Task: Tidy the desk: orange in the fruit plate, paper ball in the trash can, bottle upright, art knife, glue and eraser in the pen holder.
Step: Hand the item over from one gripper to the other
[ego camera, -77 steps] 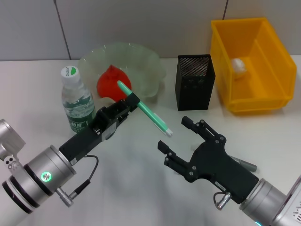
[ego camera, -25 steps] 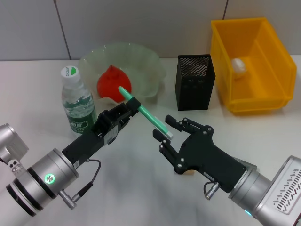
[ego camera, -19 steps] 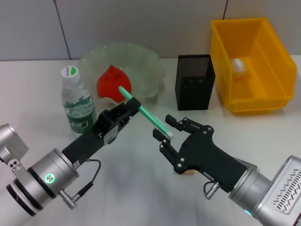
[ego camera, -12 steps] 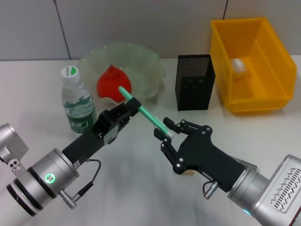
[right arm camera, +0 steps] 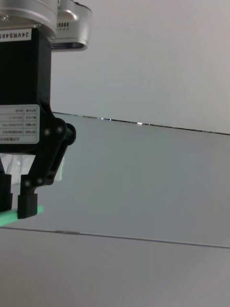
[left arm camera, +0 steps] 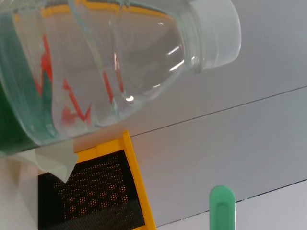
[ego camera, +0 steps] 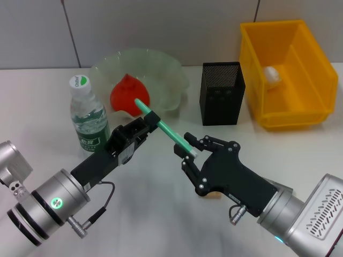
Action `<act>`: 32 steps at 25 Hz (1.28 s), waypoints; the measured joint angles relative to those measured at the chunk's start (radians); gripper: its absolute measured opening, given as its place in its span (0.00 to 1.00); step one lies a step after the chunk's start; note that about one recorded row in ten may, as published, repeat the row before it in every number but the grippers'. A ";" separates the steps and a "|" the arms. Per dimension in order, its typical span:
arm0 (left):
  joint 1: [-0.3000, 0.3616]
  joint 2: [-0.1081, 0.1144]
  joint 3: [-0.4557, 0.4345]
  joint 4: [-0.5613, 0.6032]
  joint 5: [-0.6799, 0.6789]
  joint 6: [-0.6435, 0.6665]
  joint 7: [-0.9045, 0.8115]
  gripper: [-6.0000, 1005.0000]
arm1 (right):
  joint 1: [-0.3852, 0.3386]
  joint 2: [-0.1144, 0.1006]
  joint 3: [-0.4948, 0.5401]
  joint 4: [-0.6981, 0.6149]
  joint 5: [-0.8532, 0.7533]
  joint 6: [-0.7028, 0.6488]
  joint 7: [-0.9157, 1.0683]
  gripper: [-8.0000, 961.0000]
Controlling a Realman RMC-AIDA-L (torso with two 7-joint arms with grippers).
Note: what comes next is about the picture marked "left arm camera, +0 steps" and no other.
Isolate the clear water bottle green label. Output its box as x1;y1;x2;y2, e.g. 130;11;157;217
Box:
0;0;242;159

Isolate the translucent green fruit bowl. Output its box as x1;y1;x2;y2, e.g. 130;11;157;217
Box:
4;141;79;184

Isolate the green toothbrush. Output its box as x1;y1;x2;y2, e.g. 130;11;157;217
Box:
209;185;236;230

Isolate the black mesh pen holder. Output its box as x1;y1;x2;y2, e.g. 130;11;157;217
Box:
37;149;147;230

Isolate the yellow plastic bin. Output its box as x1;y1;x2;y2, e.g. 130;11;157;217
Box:
73;130;157;230

